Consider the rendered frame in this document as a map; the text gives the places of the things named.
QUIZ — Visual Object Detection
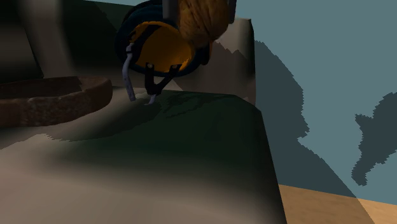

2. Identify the dark blue helmet, yellow lining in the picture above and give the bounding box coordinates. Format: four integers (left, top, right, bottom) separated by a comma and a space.
114, 0, 216, 106

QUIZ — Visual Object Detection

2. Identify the orange-brown furry lump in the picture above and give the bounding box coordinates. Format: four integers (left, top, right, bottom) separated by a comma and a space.
178, 0, 233, 49

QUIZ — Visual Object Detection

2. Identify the grey-brown sofa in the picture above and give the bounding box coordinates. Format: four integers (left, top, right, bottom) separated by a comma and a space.
0, 0, 288, 224

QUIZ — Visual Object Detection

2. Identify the brown rough bowl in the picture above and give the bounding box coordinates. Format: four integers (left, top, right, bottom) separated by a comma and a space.
0, 76, 113, 129

